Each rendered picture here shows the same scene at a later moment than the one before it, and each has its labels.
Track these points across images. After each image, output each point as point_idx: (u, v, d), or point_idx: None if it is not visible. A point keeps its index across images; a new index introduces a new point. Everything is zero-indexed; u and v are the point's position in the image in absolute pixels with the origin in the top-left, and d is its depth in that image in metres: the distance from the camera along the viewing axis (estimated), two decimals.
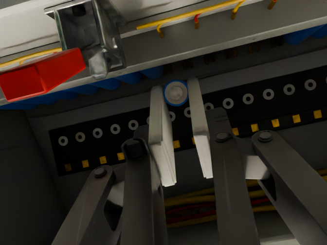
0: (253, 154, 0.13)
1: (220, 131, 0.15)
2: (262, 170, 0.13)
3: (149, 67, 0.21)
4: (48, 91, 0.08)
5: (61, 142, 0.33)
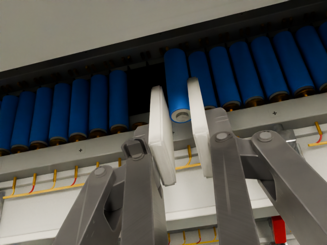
0: (253, 154, 0.13)
1: (220, 131, 0.15)
2: (262, 170, 0.13)
3: (247, 89, 0.25)
4: None
5: None
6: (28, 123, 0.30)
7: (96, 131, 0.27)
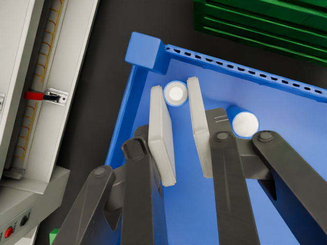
0: (253, 154, 0.13)
1: (220, 131, 0.15)
2: (262, 170, 0.13)
3: None
4: None
5: None
6: None
7: None
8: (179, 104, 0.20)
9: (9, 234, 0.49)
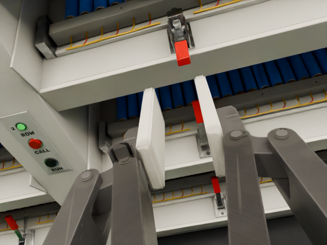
0: (269, 152, 0.13)
1: (232, 129, 0.15)
2: (278, 168, 0.13)
3: None
4: None
5: None
6: None
7: None
8: None
9: None
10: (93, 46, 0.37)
